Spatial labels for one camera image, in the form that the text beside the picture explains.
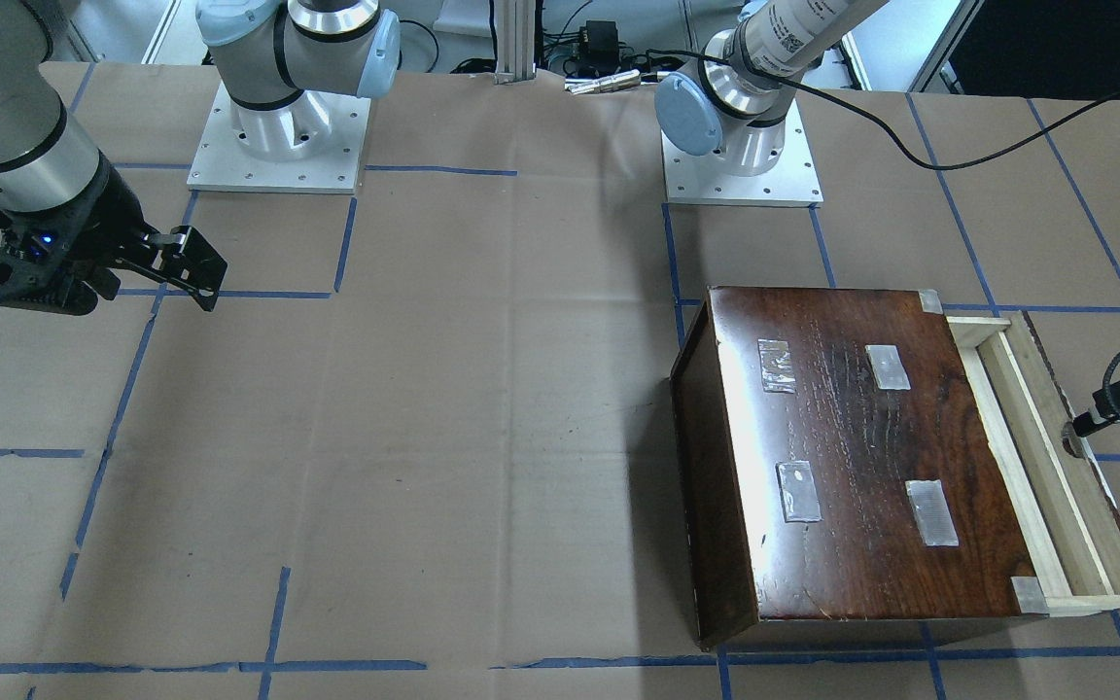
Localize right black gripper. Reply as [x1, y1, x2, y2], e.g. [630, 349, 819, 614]
[0, 157, 227, 316]

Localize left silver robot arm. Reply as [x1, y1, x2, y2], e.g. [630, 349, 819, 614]
[654, 1, 883, 176]

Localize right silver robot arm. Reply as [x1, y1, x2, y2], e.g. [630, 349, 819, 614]
[0, 1, 401, 316]

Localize dark wooden drawer cabinet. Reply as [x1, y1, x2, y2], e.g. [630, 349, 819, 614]
[670, 284, 1035, 650]

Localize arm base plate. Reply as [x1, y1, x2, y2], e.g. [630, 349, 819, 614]
[663, 103, 823, 207]
[187, 86, 373, 195]

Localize aluminium frame post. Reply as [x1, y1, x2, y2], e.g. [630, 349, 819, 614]
[488, 1, 543, 85]

